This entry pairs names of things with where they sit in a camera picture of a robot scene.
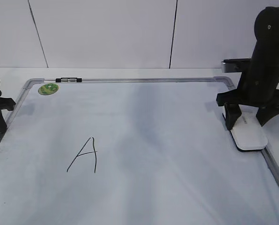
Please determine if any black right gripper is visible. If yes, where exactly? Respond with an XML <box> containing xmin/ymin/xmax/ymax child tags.
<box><xmin>216</xmin><ymin>89</ymin><xmax>279</xmax><ymax>131</ymax></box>

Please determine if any round green magnet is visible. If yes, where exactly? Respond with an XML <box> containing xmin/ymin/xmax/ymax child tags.
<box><xmin>38</xmin><ymin>83</ymin><xmax>59</xmax><ymax>96</ymax></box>

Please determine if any white whiteboard with grey frame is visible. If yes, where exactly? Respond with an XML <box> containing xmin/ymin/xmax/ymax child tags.
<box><xmin>0</xmin><ymin>78</ymin><xmax>279</xmax><ymax>225</ymax></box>

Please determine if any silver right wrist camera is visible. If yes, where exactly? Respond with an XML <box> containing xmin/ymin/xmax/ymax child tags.
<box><xmin>221</xmin><ymin>58</ymin><xmax>251</xmax><ymax>73</ymax></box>

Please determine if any white whiteboard eraser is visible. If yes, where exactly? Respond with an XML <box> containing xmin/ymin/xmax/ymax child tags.
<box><xmin>229</xmin><ymin>107</ymin><xmax>268</xmax><ymax>152</ymax></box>

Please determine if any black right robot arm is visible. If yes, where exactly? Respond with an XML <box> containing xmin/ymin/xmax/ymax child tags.
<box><xmin>216</xmin><ymin>7</ymin><xmax>279</xmax><ymax>130</ymax></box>

